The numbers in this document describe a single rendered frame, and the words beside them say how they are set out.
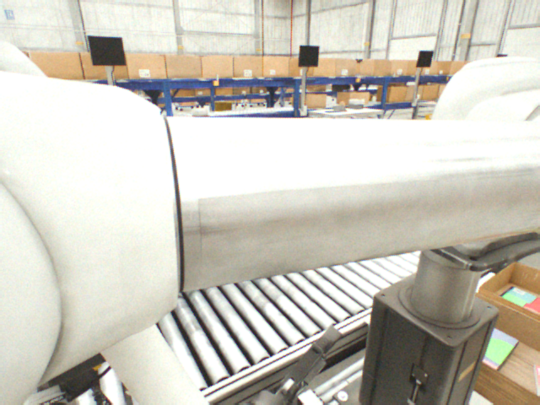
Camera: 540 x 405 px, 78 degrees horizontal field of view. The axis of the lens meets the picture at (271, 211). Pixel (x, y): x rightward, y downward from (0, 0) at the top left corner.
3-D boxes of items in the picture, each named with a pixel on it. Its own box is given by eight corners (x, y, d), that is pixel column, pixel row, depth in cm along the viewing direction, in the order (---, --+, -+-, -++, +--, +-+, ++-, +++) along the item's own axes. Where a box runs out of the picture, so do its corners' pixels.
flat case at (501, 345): (518, 344, 97) (520, 340, 97) (491, 379, 86) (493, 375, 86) (469, 319, 107) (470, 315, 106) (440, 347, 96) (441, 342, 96)
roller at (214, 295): (259, 376, 95) (259, 364, 93) (196, 284, 136) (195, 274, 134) (273, 369, 98) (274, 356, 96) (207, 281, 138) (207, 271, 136)
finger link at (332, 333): (310, 348, 67) (311, 346, 66) (330, 326, 71) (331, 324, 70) (322, 359, 65) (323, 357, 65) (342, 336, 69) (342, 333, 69)
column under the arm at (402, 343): (491, 424, 77) (536, 311, 64) (426, 499, 64) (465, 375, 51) (396, 352, 97) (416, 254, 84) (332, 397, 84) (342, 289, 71)
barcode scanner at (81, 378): (136, 374, 61) (116, 333, 56) (64, 412, 56) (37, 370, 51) (129, 350, 66) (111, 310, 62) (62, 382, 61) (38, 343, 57)
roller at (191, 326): (217, 398, 89) (216, 385, 87) (164, 295, 130) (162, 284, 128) (234, 390, 91) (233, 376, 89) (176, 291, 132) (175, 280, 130)
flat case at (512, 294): (554, 308, 114) (555, 305, 113) (531, 331, 104) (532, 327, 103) (510, 288, 124) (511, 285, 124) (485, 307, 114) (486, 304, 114)
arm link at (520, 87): (460, 180, 68) (488, 62, 60) (559, 210, 52) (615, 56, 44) (396, 187, 62) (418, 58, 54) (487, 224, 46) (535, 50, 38)
